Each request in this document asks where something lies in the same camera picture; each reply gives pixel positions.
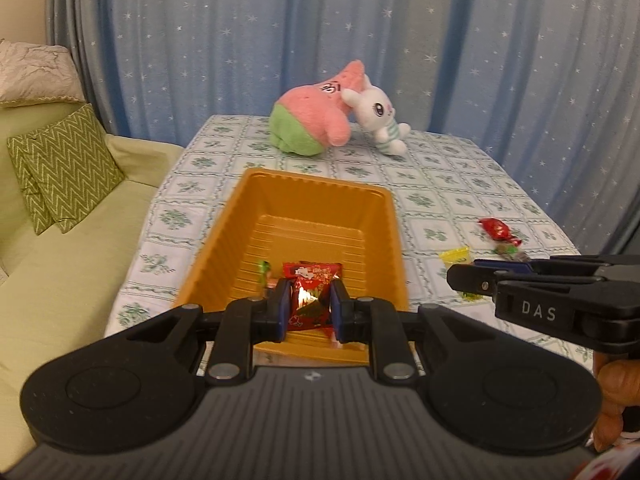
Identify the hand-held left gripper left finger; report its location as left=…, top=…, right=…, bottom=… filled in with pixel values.
left=125, top=277, right=293, bottom=386

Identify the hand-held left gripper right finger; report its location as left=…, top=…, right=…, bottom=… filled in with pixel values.
left=329, top=277, right=496, bottom=386

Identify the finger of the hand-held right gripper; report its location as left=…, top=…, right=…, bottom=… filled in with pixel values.
left=472, top=254, right=640, bottom=279
left=447, top=263, right=502, bottom=295

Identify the green and red candy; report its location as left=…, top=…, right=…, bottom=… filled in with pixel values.
left=492, top=239, right=531, bottom=262

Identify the red twist-wrapped candy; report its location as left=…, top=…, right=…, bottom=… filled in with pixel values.
left=477, top=217, right=514, bottom=242

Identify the red snack packet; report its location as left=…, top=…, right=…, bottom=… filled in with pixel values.
left=281, top=260, right=346, bottom=343

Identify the orange plastic tray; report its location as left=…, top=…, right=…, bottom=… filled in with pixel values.
left=172, top=167, right=408, bottom=366

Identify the person's right hand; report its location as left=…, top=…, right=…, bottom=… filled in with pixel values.
left=591, top=355, right=640, bottom=453

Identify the green floral tablecloth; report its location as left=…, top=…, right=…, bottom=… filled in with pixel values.
left=102, top=114, right=596, bottom=376

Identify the person's printed clothing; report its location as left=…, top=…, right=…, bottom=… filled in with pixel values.
left=570, top=440, right=640, bottom=480

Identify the white rabbit plush toy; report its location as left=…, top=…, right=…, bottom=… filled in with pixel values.
left=341, top=75, right=412, bottom=157

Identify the pink starfish plush toy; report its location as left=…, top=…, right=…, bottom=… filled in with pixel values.
left=269, top=59, right=366, bottom=157

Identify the light green sofa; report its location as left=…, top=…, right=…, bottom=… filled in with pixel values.
left=0, top=100, right=186, bottom=466

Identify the green zigzag cushion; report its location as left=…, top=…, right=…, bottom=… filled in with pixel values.
left=20, top=103, right=126, bottom=235
left=6, top=135, right=53, bottom=236

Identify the blue star-print curtain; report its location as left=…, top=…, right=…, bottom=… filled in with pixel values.
left=45, top=0, right=640, bottom=256

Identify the beige embroidered pillow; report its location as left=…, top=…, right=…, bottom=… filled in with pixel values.
left=0, top=39, right=86, bottom=108

